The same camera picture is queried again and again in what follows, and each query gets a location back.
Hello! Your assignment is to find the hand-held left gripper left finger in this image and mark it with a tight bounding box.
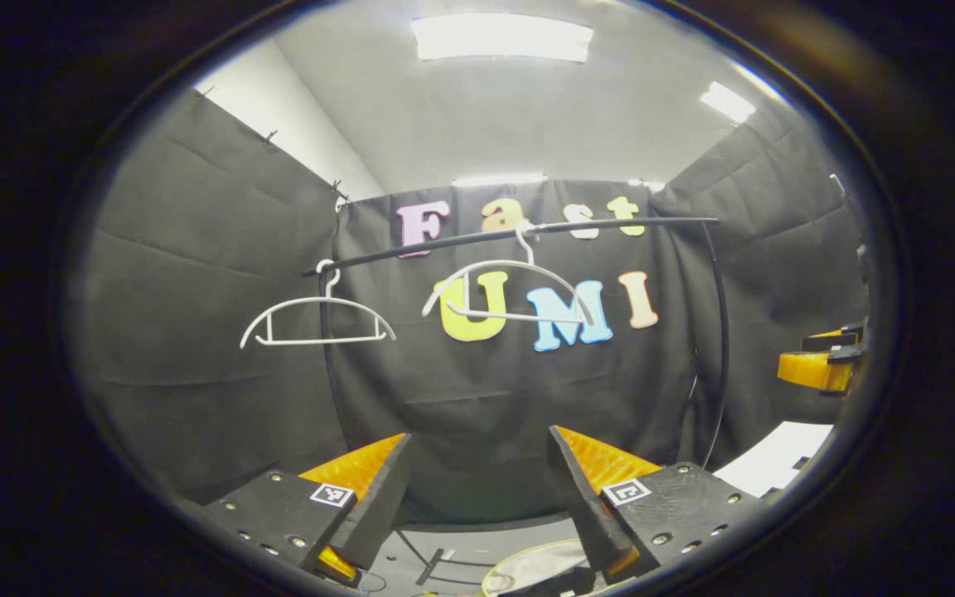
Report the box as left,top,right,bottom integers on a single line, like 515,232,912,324
204,431,414,586

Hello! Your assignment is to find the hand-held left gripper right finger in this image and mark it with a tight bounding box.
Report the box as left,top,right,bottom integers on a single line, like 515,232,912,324
549,425,768,585

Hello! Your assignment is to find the black clothes rack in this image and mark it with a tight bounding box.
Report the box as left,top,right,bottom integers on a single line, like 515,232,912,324
302,216,731,473

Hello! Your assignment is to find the white plastic hanger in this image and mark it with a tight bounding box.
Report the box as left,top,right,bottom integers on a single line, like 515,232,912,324
421,222,596,328
240,260,398,349

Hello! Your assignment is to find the white board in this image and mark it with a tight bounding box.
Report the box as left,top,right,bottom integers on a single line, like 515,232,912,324
714,421,835,498

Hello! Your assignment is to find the small ceiling light panel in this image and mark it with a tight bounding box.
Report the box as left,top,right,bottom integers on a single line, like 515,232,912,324
700,80,756,124

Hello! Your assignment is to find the black backdrop cloth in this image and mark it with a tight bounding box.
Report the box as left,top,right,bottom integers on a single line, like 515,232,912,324
80,87,872,527

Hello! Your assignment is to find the narrow ceiling light strip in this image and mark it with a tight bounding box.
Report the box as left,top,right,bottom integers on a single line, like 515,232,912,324
453,172,546,187

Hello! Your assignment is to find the large ceiling light panel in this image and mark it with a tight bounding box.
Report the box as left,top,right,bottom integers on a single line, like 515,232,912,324
411,12,594,63

